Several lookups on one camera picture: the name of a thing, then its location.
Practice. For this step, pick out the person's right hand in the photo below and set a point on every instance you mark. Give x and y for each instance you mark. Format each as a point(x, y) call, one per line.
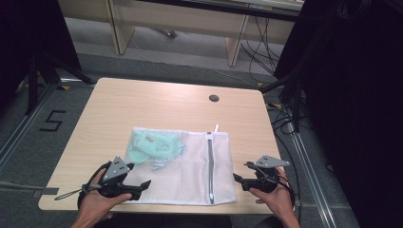
point(275, 199)

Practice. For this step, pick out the light wooden desk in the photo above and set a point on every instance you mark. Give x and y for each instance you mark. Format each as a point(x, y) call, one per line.
point(177, 19)

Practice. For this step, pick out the white mesh laundry bag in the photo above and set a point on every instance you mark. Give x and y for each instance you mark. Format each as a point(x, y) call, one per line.
point(202, 171)

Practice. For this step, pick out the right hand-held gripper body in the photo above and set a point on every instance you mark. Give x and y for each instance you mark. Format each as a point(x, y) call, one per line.
point(265, 172)

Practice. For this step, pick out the black curtain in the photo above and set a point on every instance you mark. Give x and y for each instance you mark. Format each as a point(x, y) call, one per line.
point(355, 104)
point(28, 41)

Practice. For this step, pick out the black tripod stand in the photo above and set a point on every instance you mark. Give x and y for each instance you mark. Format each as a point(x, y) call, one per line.
point(293, 101)
point(44, 76)

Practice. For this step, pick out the person's dark trousers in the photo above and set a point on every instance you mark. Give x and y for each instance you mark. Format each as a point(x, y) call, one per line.
point(171, 221)

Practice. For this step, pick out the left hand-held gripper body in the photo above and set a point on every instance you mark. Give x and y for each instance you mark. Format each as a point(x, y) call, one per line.
point(114, 170)

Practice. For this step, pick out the mint green garment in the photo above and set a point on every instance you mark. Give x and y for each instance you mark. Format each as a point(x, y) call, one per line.
point(152, 147)

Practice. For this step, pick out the person's left hand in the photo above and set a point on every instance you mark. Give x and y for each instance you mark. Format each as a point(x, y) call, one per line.
point(100, 202)

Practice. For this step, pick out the metal floor rail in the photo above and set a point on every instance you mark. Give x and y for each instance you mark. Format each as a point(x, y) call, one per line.
point(19, 133)
point(312, 177)

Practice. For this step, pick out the grey tape strip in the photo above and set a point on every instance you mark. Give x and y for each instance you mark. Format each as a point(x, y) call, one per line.
point(46, 192)

